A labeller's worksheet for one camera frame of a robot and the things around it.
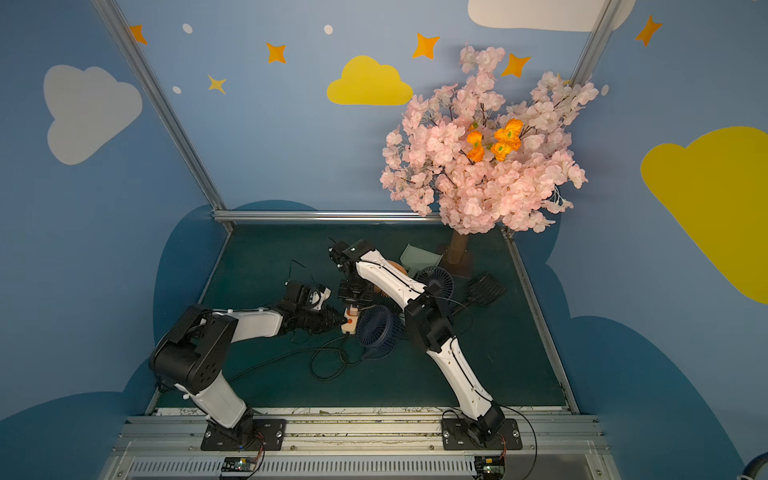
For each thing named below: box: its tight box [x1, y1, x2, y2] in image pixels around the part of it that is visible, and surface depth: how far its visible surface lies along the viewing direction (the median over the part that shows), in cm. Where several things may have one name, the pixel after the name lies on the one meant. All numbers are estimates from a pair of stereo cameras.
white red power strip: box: [341, 307, 358, 335], surface depth 94 cm
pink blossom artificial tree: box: [381, 45, 599, 235], surface depth 68 cm
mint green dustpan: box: [400, 243, 444, 278], surface depth 114 cm
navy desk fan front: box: [356, 304, 405, 359], surface depth 85 cm
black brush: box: [467, 271, 507, 306], surface depth 106 cm
